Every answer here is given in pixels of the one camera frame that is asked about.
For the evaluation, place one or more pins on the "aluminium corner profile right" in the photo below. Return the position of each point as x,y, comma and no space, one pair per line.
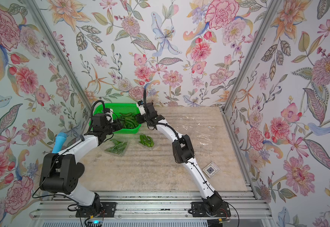
249,58

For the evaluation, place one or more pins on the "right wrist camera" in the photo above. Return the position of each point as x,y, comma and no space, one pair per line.
141,107

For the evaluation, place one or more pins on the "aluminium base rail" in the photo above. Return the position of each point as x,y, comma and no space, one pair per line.
162,205

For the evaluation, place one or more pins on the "blue microphone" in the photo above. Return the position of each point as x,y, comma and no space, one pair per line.
60,139

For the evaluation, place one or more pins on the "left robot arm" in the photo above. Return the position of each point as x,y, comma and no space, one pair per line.
62,169

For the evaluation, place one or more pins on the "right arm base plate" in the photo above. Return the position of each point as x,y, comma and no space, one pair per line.
203,210

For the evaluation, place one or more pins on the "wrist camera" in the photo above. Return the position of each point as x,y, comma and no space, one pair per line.
109,117
141,107

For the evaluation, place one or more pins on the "small card box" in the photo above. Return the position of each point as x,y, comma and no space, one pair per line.
211,169

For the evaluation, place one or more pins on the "aluminium corner profile left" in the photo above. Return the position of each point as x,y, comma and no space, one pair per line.
48,35

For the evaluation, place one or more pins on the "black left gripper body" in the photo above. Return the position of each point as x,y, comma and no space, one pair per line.
110,128

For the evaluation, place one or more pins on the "clear clamshell container front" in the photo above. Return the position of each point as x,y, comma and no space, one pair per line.
146,140

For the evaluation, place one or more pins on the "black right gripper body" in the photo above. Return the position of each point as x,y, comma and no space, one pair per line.
143,119

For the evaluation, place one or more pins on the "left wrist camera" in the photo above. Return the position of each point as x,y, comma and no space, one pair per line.
109,117

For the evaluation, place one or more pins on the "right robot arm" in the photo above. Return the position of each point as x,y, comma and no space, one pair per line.
183,153

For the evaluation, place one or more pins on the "green plastic basket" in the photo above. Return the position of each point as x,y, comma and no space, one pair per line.
116,109

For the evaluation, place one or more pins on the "aluminium corner profile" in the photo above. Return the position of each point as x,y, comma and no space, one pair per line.
48,35
249,58

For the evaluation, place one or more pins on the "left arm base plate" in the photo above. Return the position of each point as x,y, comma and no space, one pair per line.
105,209

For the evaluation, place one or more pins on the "green peppers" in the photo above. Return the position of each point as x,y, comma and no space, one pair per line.
128,120

